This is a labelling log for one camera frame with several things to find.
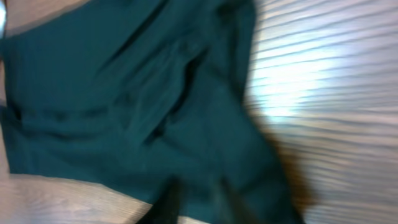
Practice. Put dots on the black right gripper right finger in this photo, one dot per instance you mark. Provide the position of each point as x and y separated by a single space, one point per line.
230 207

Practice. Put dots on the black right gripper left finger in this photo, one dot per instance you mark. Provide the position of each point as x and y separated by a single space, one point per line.
166 208

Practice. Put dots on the black t-shirt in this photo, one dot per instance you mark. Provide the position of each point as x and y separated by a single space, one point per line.
131 94

